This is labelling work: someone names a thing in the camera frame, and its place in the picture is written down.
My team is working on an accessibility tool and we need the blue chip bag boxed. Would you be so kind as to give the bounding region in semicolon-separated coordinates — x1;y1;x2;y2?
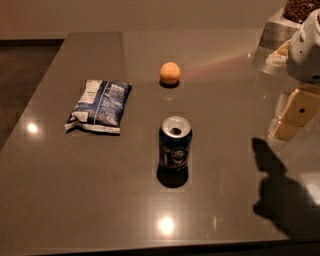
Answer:
65;80;132;134

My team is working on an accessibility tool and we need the dark blue pepsi can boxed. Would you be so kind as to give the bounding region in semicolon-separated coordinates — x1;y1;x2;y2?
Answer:
159;116;192;171

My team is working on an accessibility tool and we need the jar of dark snacks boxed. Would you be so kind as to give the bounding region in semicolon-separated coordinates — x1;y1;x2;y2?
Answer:
283;0;320;23

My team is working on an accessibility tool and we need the orange fruit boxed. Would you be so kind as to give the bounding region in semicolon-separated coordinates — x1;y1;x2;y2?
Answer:
159;62;181;85

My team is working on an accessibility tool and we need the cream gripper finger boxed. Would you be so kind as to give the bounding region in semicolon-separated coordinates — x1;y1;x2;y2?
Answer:
271;83;320;141
266;40;290;66

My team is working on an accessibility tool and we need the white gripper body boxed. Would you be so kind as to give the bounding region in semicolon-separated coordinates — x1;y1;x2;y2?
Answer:
287;9;320;84

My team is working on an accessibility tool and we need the metal dispenser base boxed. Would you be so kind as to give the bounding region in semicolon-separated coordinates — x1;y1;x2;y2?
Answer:
259;8;300;50

